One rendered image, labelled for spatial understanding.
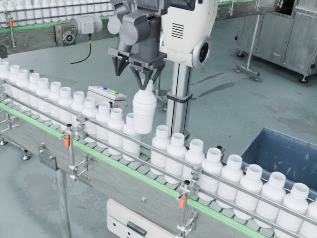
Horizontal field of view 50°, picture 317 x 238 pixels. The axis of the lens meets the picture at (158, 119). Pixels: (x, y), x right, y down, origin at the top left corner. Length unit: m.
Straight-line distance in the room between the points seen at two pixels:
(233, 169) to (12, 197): 1.89
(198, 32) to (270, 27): 3.36
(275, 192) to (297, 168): 0.69
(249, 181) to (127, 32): 0.50
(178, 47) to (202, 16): 0.19
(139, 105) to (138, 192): 0.32
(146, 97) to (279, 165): 0.85
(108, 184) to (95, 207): 1.17
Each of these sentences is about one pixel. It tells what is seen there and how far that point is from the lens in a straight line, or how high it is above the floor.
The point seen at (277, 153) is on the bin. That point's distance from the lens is 1.61.
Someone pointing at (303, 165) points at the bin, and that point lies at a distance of 1.60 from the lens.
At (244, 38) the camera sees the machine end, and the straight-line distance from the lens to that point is 5.11.
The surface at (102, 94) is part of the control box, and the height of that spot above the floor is 1.11.
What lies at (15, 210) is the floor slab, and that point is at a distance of 2.48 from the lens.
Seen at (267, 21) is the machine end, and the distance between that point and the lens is 4.86.
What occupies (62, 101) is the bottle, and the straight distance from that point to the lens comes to 1.26.
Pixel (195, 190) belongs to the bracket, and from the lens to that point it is 1.00.
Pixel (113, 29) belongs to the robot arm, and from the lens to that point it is 1.24.
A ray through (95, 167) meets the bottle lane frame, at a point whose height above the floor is 0.93.
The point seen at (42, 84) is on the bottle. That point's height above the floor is 1.15.
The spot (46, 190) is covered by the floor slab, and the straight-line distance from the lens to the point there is 2.57.
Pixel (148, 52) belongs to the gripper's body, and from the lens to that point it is 0.92.
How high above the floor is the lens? 1.72
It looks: 31 degrees down
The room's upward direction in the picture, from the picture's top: 4 degrees clockwise
